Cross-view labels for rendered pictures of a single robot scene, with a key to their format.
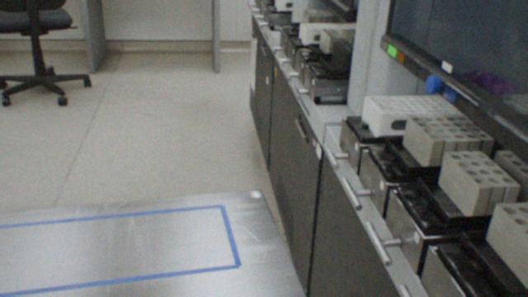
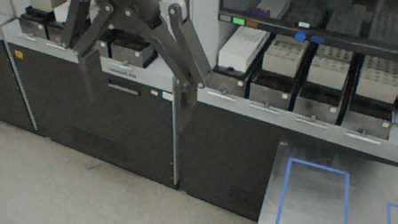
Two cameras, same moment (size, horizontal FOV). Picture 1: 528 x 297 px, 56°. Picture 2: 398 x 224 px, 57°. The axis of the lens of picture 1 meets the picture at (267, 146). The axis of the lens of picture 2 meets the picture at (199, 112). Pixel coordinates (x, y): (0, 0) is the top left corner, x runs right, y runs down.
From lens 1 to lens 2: 0.93 m
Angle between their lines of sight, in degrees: 49
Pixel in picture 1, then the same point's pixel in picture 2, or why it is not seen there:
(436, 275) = (355, 119)
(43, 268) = not seen: outside the picture
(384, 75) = (216, 34)
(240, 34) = not seen: outside the picture
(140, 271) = (339, 211)
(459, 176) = (327, 73)
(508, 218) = (371, 81)
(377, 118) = (244, 62)
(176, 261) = (336, 195)
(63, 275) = not seen: outside the picture
